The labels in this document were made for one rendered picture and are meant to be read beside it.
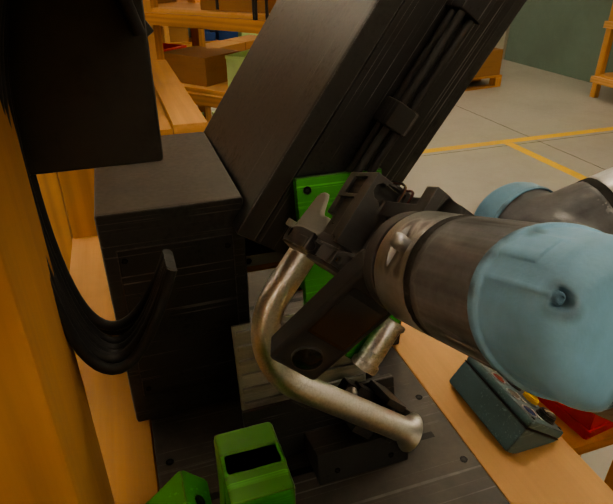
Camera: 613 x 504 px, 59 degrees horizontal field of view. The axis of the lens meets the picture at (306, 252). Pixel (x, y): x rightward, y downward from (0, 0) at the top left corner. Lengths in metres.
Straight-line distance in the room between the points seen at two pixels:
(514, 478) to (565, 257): 0.62
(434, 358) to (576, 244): 0.75
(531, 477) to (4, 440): 0.64
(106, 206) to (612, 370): 0.58
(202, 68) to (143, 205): 3.07
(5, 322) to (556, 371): 0.30
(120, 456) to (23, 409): 0.47
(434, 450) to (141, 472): 0.41
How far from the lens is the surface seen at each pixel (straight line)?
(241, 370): 0.73
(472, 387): 0.89
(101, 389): 0.98
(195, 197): 0.70
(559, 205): 0.42
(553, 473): 0.85
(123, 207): 0.70
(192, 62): 3.79
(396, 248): 0.32
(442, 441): 0.84
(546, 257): 0.24
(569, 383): 0.24
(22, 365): 0.39
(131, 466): 0.85
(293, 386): 0.58
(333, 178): 0.67
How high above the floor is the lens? 1.51
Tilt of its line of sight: 29 degrees down
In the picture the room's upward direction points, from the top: straight up
